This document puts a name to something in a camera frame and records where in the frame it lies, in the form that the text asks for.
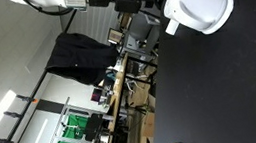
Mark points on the white kettle base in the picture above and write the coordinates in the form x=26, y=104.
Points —
x=227, y=12

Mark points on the grey equipment box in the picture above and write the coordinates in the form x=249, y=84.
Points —
x=141, y=31

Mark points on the black jacket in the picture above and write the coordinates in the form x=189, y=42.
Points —
x=82, y=57

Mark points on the wooden desk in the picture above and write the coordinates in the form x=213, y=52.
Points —
x=117, y=93

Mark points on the black metal pole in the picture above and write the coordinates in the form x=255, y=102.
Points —
x=38, y=89

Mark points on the cardboard box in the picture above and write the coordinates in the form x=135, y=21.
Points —
x=148, y=125

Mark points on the black office chair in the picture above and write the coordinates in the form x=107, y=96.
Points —
x=93, y=126

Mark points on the green cloth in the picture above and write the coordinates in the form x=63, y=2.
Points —
x=74, y=122

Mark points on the black pole clamp orange tip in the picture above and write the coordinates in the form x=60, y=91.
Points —
x=25, y=98

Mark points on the brown picture frame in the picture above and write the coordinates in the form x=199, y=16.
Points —
x=115, y=35

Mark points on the silver metal rack frame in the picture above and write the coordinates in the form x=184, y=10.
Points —
x=63, y=112

